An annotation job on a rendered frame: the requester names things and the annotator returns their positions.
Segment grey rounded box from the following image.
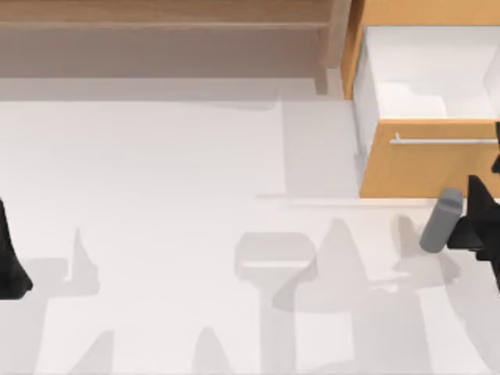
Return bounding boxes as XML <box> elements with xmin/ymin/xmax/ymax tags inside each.
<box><xmin>419</xmin><ymin>187</ymin><xmax>464</xmax><ymax>254</ymax></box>

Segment pale wooden drawer front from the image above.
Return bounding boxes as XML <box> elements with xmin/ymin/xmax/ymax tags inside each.
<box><xmin>359</xmin><ymin>118</ymin><xmax>500</xmax><ymax>201</ymax></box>

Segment pulled-out drawer with white inside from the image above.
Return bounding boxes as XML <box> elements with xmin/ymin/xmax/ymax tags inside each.
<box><xmin>352</xmin><ymin>24</ymin><xmax>500</xmax><ymax>165</ymax></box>

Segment wooden cupboard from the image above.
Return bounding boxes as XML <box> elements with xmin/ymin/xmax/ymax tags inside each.
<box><xmin>338</xmin><ymin>0</ymin><xmax>500</xmax><ymax>102</ymax></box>

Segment wooden open shelves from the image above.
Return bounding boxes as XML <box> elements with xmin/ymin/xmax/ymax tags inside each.
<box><xmin>0</xmin><ymin>0</ymin><xmax>345</xmax><ymax>96</ymax></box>

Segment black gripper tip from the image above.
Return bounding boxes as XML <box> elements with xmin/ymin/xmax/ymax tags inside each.
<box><xmin>0</xmin><ymin>198</ymin><xmax>34</xmax><ymax>301</ymax></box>

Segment long metal drawer handle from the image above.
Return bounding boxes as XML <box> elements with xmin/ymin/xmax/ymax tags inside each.
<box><xmin>388</xmin><ymin>132</ymin><xmax>499</xmax><ymax>147</ymax></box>

